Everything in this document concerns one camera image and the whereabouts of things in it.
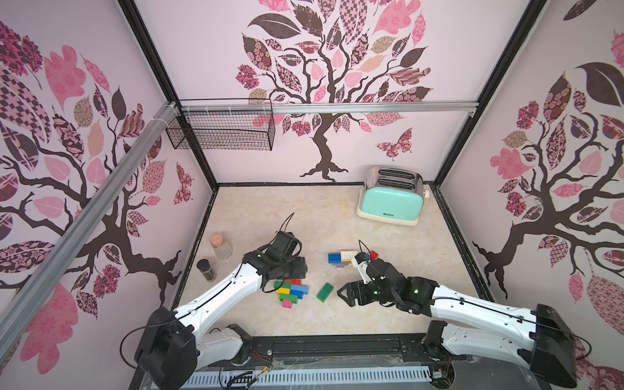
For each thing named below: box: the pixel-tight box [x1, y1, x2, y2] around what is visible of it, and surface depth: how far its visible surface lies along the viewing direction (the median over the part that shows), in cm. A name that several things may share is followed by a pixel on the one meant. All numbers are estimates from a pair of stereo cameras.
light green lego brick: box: [279, 293, 299, 304], surface depth 85 cm
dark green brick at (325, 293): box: [316, 282, 335, 304], surface depth 86 cm
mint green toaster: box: [355, 166, 430, 226], surface depth 100 cm
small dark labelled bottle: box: [196, 258, 217, 282], surface depth 85 cm
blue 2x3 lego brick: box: [328, 253, 343, 265], surface depth 90 cm
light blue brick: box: [290, 284, 310, 295], surface depth 87 cm
